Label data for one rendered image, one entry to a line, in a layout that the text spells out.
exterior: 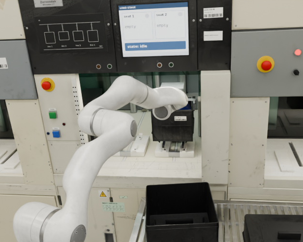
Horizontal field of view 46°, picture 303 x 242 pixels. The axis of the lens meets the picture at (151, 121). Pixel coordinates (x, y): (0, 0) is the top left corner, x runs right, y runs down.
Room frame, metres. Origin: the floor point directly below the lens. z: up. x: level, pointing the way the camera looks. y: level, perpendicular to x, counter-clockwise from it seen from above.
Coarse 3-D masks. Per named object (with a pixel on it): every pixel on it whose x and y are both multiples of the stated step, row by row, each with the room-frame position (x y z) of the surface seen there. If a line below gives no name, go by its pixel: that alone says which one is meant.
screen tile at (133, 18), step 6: (132, 12) 1.50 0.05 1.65; (138, 12) 1.50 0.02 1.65; (144, 12) 1.49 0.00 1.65; (150, 12) 1.49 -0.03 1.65; (126, 18) 1.50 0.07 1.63; (132, 18) 1.50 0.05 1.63; (138, 18) 1.50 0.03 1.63; (144, 18) 1.49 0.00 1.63; (150, 18) 1.49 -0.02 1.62; (144, 24) 1.49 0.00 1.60; (150, 24) 1.49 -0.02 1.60; (126, 30) 1.50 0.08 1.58; (132, 30) 1.50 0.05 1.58; (138, 30) 1.50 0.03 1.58; (144, 30) 1.49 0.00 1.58; (150, 30) 1.49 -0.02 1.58; (126, 36) 1.50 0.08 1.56; (132, 36) 1.50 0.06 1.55; (138, 36) 1.50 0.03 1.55; (144, 36) 1.49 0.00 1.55; (150, 36) 1.49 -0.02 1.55
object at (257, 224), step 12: (252, 216) 1.16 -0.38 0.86; (264, 216) 1.15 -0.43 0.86; (276, 216) 1.15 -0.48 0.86; (288, 216) 1.14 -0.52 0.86; (300, 216) 1.14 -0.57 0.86; (252, 228) 1.09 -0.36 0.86; (264, 228) 1.08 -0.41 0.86; (276, 228) 1.08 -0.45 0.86; (288, 228) 1.07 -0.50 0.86; (300, 228) 1.07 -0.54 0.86; (252, 240) 1.02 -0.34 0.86; (264, 240) 1.02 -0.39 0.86; (276, 240) 1.01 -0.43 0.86; (288, 240) 1.01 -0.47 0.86; (300, 240) 1.01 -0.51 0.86
